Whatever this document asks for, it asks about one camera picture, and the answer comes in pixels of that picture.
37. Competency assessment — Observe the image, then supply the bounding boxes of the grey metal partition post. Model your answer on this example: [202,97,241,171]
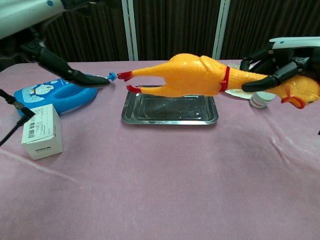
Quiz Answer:
[211,0,231,60]
[121,0,139,62]

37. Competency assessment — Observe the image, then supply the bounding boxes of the white cardboard box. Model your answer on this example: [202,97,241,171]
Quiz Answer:
[20,103,63,161]

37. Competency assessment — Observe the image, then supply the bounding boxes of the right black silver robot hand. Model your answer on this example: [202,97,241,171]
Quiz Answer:
[241,36,320,93]

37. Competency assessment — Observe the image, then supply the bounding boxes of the black cable with plug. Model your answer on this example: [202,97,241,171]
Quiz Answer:
[0,88,36,147]

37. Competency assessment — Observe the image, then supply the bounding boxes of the pink velvet tablecloth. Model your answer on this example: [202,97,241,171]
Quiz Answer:
[0,59,320,240]

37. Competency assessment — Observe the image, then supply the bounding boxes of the blue pump detergent bottle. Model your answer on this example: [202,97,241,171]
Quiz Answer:
[14,71,118,117]

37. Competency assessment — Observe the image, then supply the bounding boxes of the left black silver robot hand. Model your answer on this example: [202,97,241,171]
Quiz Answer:
[0,0,111,88]

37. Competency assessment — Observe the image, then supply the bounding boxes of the silver rectangular metal tray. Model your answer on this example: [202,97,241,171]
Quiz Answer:
[121,86,219,126]

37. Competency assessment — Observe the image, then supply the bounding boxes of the yellow rubber chicken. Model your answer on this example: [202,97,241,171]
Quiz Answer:
[116,52,320,110]

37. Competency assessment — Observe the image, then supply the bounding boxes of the small silver lidded jar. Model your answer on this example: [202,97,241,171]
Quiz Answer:
[249,91,276,110]

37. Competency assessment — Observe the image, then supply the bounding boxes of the black pleated curtain panel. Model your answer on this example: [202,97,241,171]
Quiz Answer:
[221,0,320,60]
[134,0,221,61]
[42,0,130,62]

